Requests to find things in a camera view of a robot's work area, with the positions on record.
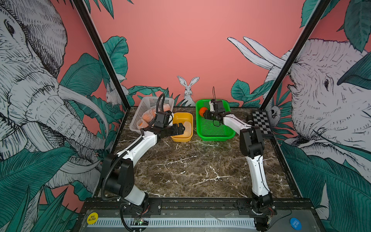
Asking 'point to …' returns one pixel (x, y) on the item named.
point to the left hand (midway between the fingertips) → (180, 126)
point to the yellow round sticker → (92, 218)
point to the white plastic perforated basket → (146, 104)
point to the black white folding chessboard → (261, 119)
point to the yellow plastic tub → (187, 119)
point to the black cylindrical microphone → (249, 120)
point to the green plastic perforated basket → (206, 129)
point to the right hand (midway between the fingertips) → (204, 111)
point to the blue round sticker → (295, 224)
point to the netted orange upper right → (166, 107)
